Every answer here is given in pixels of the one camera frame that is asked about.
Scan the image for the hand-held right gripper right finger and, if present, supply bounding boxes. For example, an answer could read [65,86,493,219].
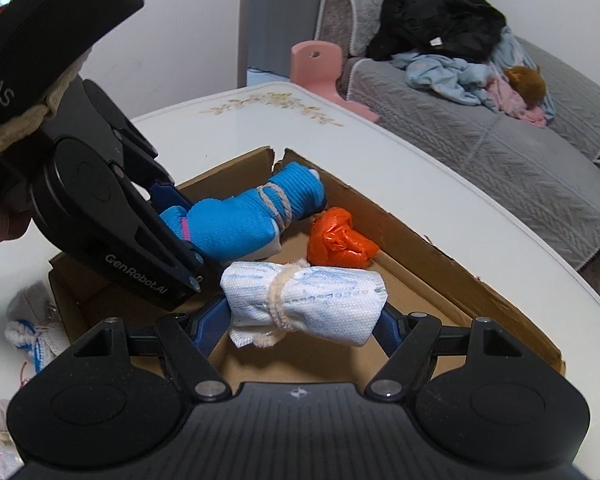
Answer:
[362,305,527,403]

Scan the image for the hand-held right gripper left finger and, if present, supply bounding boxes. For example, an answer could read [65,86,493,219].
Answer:
[72,294,231,403]

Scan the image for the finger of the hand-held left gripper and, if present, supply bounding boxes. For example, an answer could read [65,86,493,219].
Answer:
[80,79,193,211]
[55,175,206,313]

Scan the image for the brown cardboard box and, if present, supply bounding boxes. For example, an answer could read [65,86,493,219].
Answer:
[47,146,566,397]

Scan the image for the blue sock bundle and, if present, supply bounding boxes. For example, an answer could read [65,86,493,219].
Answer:
[159,161,328,263]

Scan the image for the white patterned sock bundle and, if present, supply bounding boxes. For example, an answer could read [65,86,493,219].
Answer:
[220,258,385,350]

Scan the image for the person's left hand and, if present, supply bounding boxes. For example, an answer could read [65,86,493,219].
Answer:
[0,160,33,261]

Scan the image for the orange plastic bag bundle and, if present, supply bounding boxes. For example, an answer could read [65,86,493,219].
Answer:
[306,206,381,268]

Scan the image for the white blue-striped knitted bundle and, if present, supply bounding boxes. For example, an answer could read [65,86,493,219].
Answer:
[4,282,73,376]

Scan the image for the pink plastic stool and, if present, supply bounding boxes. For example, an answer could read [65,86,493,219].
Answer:
[290,40,382,123]

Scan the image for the grey quilted sofa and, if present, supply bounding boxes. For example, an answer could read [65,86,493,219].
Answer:
[315,0,600,271]

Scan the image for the grey door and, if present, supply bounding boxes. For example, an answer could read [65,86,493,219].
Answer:
[237,0,356,78]

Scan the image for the pink clothing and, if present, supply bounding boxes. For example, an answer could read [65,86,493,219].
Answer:
[485,76,548,128]

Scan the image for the light blue clothing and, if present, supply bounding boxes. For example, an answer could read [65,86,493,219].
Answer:
[390,27,556,121]

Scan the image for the brown plush toy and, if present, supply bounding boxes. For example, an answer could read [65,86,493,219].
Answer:
[502,65,547,108]

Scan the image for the black clothing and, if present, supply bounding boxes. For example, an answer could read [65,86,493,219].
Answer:
[366,0,510,65]

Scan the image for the cream cord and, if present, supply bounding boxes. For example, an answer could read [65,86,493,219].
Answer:
[0,47,96,161]

